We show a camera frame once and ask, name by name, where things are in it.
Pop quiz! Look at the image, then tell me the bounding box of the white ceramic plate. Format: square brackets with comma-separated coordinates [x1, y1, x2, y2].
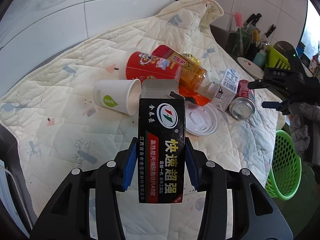
[236, 57, 264, 80]

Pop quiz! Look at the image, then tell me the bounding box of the steel bowl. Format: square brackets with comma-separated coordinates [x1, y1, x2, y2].
[273, 41, 297, 56]

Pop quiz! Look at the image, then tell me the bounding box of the cream quilted mat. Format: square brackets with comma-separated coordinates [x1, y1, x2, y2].
[1, 0, 281, 239]

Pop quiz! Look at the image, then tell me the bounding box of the grey gloved right hand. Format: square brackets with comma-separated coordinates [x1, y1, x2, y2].
[289, 103, 319, 166]

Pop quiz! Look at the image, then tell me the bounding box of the pink bottle brush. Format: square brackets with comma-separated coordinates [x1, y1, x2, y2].
[234, 12, 244, 56]

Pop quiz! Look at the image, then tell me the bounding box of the black-handled knife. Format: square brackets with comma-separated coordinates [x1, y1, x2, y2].
[264, 24, 276, 38]
[243, 13, 262, 29]

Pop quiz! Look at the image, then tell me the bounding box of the amber tea bottle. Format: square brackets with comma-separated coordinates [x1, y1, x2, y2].
[152, 45, 216, 100]

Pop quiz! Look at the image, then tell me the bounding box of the yellow crinkled wrapper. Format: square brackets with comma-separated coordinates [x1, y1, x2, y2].
[182, 53, 201, 66]

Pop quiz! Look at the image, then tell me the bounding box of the red soda can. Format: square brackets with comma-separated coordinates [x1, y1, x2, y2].
[229, 80, 255, 121]

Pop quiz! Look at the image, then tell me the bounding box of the black glue carton box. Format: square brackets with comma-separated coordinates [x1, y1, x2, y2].
[137, 79, 185, 204]

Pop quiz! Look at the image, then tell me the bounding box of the green dish rack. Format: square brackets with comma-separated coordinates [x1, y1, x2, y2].
[265, 46, 291, 70]

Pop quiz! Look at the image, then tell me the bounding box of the green plastic basket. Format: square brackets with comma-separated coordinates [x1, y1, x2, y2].
[265, 130, 302, 201]

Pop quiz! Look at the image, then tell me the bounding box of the white paper cup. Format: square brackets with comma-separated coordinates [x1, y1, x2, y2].
[93, 79, 142, 116]

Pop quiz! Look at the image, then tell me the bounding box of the red cartoon plastic cup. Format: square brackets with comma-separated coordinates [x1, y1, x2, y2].
[125, 51, 182, 82]

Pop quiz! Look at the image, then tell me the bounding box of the orange snack wrapper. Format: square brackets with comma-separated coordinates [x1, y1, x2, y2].
[178, 86, 210, 106]

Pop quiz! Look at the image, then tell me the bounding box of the white milk carton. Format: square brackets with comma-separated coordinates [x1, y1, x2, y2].
[211, 68, 240, 112]

